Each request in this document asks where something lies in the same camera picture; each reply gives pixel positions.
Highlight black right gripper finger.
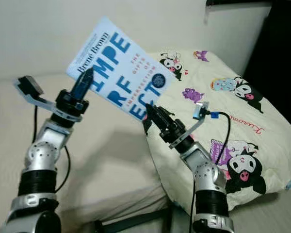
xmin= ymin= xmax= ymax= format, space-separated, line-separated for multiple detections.
xmin=146 ymin=104 xmax=171 ymax=129

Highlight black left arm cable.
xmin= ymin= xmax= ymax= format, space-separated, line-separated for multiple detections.
xmin=53 ymin=146 xmax=71 ymax=192

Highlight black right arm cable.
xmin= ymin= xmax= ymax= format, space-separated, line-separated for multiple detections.
xmin=192 ymin=112 xmax=232 ymax=233

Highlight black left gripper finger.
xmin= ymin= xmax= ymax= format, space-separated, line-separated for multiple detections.
xmin=75 ymin=67 xmax=95 ymax=98

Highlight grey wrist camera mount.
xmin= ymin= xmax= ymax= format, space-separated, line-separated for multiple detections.
xmin=169 ymin=101 xmax=210 ymax=149
xmin=14 ymin=75 xmax=83 ymax=122

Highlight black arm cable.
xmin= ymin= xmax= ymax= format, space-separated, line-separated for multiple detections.
xmin=192 ymin=112 xmax=232 ymax=233
xmin=53 ymin=146 xmax=71 ymax=192

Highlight black curtain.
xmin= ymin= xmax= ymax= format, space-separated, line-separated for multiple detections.
xmin=242 ymin=0 xmax=291 ymax=117

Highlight black curtain rod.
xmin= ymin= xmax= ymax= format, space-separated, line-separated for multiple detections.
xmin=206 ymin=0 xmax=272 ymax=8

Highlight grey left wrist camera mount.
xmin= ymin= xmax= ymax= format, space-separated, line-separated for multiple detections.
xmin=14 ymin=75 xmax=83 ymax=122

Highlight white book with blue letters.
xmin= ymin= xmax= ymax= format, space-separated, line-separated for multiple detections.
xmin=66 ymin=16 xmax=176 ymax=122

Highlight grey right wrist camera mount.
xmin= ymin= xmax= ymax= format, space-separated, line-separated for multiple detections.
xmin=169 ymin=101 xmax=210 ymax=149

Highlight cream cartoon print duvet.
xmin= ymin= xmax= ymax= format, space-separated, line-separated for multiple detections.
xmin=145 ymin=48 xmax=291 ymax=214

